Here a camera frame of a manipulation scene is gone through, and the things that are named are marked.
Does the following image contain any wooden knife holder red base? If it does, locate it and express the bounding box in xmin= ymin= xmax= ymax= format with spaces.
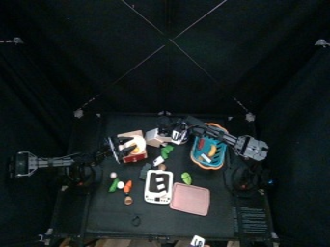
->
xmin=116 ymin=129 xmax=150 ymax=164

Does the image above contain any light wooden cube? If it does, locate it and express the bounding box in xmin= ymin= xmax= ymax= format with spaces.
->
xmin=144 ymin=127 xmax=173 ymax=149

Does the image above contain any green vegetable toy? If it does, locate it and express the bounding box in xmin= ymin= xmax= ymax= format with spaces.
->
xmin=161 ymin=144 xmax=175 ymax=160

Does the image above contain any dark grey flat toy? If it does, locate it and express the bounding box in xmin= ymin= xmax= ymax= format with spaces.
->
xmin=138 ymin=162 xmax=154 ymax=181

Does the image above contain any teal basket orange rim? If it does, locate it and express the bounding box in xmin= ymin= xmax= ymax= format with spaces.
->
xmin=190 ymin=122 xmax=230 ymax=171

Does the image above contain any orange toy carrot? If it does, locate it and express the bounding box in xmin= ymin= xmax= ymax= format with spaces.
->
xmin=123 ymin=179 xmax=134 ymax=196

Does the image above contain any green leaf toy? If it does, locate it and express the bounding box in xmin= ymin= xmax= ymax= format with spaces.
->
xmin=107 ymin=178 xmax=123 ymax=194

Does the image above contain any lime green cut fruit toy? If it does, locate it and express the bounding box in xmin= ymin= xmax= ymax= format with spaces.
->
xmin=179 ymin=171 xmax=194 ymax=186

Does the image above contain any white toy stove black top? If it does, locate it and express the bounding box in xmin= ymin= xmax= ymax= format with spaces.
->
xmin=143 ymin=169 xmax=175 ymax=206

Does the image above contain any pink rectangular tray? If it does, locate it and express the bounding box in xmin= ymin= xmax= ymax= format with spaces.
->
xmin=169 ymin=181 xmax=213 ymax=217

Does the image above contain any printed text label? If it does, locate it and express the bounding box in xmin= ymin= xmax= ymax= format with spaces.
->
xmin=238 ymin=206 xmax=270 ymax=238

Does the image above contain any white paper tag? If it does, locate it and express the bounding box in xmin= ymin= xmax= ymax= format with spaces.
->
xmin=190 ymin=234 xmax=207 ymax=247

